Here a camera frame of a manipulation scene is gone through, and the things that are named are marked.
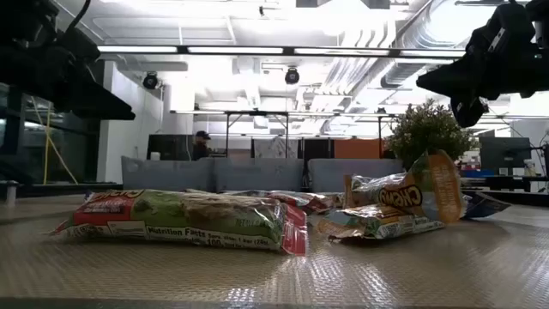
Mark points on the blue granola bar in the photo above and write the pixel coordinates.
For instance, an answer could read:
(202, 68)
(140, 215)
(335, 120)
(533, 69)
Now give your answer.
(484, 205)

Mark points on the black partition panel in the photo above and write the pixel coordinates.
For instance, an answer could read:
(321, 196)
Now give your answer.
(317, 149)

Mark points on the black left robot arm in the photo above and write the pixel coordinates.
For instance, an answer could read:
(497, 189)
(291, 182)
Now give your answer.
(21, 17)

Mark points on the black metal workstation frame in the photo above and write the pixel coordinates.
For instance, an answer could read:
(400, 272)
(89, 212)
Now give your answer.
(256, 113)

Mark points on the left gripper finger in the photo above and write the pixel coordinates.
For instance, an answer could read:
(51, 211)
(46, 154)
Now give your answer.
(90, 92)
(98, 115)

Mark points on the white post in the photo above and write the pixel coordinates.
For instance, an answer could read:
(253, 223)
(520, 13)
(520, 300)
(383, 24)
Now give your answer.
(10, 193)

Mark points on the orange partition panel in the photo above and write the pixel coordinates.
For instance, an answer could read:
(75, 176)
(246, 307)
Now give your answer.
(356, 149)

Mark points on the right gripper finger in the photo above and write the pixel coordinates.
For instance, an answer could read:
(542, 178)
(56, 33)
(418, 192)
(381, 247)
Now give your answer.
(463, 70)
(463, 90)

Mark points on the blue box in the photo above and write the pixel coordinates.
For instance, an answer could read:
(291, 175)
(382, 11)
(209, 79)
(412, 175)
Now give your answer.
(477, 173)

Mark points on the potted green plant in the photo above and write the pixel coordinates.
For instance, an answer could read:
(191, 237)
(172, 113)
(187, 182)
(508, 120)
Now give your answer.
(429, 129)

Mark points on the dark office desk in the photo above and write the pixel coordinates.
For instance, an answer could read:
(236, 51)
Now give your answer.
(506, 182)

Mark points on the clear plastic bottle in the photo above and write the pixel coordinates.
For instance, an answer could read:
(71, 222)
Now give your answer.
(530, 168)

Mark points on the black ceiling spotlight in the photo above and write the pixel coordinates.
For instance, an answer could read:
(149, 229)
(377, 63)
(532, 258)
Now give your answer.
(292, 76)
(150, 80)

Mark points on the black computer monitor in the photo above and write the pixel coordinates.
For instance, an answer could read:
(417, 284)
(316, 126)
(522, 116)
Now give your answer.
(171, 148)

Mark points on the white cup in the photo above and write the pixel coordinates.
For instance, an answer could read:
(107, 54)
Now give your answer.
(155, 156)

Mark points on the dark computer monitor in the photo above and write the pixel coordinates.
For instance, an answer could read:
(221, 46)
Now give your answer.
(504, 152)

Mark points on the tan silicone baking mat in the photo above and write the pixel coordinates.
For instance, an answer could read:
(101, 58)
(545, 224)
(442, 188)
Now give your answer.
(386, 266)

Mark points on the person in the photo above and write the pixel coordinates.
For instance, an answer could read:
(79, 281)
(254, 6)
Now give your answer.
(200, 148)

